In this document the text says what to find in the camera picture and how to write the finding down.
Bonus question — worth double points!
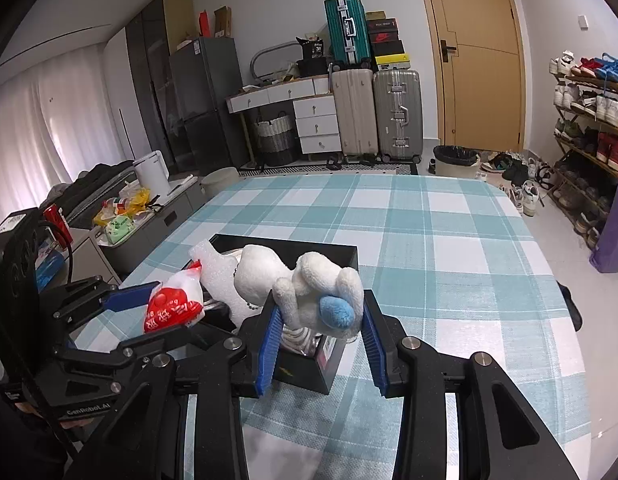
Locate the plain black shoe box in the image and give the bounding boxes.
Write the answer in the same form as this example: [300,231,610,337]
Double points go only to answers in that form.
[370,40,406,59]

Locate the beige suitcase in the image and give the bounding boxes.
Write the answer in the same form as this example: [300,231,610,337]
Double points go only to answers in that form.
[330,67,380,158]

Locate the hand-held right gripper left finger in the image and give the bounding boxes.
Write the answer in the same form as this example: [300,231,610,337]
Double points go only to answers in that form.
[96,302,285,480]

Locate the wooden shoe rack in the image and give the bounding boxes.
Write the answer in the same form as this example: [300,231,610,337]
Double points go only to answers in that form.
[546,52,618,251]

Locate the black glass cabinet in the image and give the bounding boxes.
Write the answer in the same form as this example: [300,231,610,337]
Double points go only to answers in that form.
[126,0,195,176]

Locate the green plastic object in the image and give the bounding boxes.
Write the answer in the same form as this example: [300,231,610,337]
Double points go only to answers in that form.
[105,215,136,245]

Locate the dark grey fridge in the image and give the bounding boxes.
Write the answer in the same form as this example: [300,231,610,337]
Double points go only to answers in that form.
[169,37,250,173]

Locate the grey low cabinet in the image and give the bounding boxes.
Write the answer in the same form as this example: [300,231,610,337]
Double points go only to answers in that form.
[69,175,205,276]

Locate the white drawer desk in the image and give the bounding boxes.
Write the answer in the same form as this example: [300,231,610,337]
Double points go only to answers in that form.
[225,74,342,158]

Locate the pile of sneakers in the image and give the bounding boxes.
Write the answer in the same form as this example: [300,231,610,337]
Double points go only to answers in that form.
[479,149,547,217]

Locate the brown carton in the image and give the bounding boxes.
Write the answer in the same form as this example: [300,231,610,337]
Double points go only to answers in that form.
[214,6,233,38]

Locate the red and white snack packet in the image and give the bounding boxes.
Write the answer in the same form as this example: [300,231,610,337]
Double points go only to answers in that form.
[143,259,206,333]

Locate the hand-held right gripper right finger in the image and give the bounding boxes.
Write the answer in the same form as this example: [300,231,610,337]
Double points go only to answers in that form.
[361,290,580,480]

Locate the white kettle appliance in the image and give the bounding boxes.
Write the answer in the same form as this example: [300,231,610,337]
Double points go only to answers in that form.
[133,151,171,196]

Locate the wooden door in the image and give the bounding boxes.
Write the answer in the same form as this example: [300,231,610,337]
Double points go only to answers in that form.
[414,0,527,153]

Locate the yellow plastic bag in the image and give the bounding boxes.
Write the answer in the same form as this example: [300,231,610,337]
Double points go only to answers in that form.
[118,187,152,216]

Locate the black cardboard box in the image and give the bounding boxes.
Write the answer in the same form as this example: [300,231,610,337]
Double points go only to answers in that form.
[204,234,360,395]

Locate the teal plaid tablecloth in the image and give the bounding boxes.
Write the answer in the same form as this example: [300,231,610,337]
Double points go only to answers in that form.
[76,172,590,480]

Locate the blue box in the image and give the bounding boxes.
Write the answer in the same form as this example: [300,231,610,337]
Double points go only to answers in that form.
[36,247,64,291]

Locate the silver curved frame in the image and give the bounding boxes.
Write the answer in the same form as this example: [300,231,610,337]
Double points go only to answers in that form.
[249,42,302,81]

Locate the group of assorted shoes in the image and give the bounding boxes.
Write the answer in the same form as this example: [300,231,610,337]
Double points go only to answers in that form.
[548,51,618,248]

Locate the red can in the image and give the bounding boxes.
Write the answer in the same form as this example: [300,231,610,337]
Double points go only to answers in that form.
[43,204,70,246]

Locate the silver suitcase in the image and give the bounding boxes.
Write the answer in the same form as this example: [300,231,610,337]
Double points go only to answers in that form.
[373,69,424,163]

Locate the white and blue plush toy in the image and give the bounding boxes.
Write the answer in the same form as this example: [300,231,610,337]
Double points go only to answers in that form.
[234,244,366,335]

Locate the purple cloth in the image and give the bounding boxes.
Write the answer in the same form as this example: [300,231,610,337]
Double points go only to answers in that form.
[589,160,618,273]

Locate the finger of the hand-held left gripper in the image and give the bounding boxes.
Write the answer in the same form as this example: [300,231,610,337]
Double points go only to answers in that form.
[54,324,225,396]
[41,276,160,333]

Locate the white curtain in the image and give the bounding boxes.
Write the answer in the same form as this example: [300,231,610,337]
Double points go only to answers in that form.
[0,55,134,231]

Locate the white round bin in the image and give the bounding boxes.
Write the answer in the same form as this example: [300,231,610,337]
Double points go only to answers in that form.
[201,167,240,198]

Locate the woven laundry basket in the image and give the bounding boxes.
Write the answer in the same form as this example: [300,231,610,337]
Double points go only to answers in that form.
[253,112,297,166]

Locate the black fabric bag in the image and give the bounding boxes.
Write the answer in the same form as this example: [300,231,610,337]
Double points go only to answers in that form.
[54,160,140,221]

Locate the teal suitcase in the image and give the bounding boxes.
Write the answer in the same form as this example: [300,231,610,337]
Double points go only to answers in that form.
[324,0,374,68]

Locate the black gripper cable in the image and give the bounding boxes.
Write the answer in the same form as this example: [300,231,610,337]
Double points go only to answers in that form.
[34,220,77,291]

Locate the person's left hand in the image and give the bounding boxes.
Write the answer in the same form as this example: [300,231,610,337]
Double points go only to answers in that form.
[13,400,92,431]

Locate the black and yellow shoe box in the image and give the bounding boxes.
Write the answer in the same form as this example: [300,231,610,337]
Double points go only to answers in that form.
[373,53,411,72]

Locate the trash bin with black bag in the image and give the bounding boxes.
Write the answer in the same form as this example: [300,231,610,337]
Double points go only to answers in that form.
[433,145,482,178]

